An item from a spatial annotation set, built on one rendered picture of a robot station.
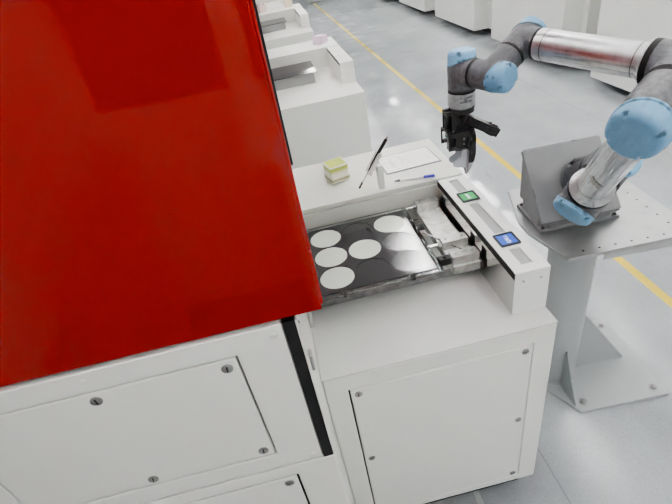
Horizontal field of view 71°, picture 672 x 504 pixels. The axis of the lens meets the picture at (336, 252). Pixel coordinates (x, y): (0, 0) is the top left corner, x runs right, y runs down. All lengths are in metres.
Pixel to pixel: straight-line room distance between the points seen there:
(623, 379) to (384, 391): 1.29
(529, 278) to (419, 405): 0.45
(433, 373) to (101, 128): 0.97
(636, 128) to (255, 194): 0.75
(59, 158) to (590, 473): 1.90
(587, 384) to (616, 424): 0.19
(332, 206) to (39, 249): 1.06
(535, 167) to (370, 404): 0.92
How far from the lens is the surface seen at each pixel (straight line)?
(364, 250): 1.46
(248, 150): 0.63
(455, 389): 1.37
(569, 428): 2.15
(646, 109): 1.09
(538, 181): 1.66
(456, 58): 1.35
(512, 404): 1.53
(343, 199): 1.61
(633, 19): 5.06
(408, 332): 1.29
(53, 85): 0.64
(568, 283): 1.86
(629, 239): 1.67
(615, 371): 2.36
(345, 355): 1.25
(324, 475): 1.16
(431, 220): 1.60
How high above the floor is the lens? 1.74
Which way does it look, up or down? 35 degrees down
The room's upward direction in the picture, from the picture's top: 11 degrees counter-clockwise
